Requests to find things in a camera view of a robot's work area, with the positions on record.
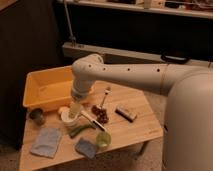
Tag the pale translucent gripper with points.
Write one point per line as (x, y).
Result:
(75, 109)

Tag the dark grey cup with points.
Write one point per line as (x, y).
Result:
(37, 116)

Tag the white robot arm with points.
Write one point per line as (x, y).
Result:
(188, 123)

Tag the small white round object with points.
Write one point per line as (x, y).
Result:
(62, 109)

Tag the white cup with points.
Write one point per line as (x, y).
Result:
(70, 122)

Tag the green cucumber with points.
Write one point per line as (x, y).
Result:
(73, 133)

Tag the bunch of dark grapes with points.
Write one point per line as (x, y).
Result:
(100, 113)

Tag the yellow plastic bin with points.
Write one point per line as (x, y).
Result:
(48, 89)

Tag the wooden folding table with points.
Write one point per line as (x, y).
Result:
(124, 133)

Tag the dark blue sponge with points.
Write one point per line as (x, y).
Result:
(86, 148)

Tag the green transparent cup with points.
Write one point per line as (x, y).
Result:
(103, 139)

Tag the light blue folded cloth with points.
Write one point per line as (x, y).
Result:
(46, 143)

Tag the dark chalkboard eraser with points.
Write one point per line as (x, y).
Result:
(125, 113)

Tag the metal pole stand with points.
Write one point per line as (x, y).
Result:
(71, 37)

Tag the white handled brush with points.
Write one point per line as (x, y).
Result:
(95, 122)

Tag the wooden handled spoon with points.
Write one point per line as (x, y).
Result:
(107, 90)

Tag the grey metal bench rail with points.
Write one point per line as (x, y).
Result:
(112, 55)

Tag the black handle on bench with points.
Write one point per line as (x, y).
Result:
(174, 60)

